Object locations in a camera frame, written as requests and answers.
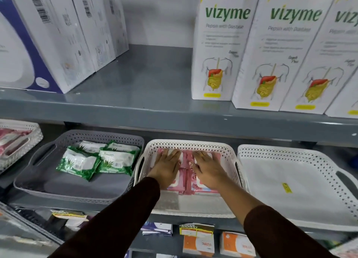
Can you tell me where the person's left hand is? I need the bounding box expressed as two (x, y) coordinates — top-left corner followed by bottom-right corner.
(147, 148), (183, 191)

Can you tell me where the person's right hand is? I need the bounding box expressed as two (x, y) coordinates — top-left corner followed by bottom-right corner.
(189, 150), (233, 189)

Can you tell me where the white plastic basket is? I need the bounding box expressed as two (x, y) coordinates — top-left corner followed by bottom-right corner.
(134, 139), (250, 218)
(237, 144), (358, 233)
(0, 119), (44, 175)

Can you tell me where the grey metal shelf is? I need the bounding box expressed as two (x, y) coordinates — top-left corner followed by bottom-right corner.
(0, 44), (358, 258)

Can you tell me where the grey plastic basket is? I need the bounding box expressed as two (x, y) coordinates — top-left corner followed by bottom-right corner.
(13, 129), (145, 205)

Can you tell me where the person's left forearm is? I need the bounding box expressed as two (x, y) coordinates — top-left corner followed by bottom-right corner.
(49, 176), (162, 258)

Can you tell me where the person's right forearm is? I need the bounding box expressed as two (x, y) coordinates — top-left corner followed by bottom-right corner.
(211, 179), (340, 258)

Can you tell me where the yellow green shelf label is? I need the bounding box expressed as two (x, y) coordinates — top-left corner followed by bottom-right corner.
(179, 223), (215, 237)
(50, 209), (88, 220)

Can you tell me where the stack of purple flat packets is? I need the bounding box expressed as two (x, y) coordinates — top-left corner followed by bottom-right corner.
(141, 222), (173, 237)

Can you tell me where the cluster of orange white boxes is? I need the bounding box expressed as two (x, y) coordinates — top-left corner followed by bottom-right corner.
(182, 231), (257, 258)

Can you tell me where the row of yellow white boxes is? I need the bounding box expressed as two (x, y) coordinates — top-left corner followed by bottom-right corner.
(191, 0), (358, 119)

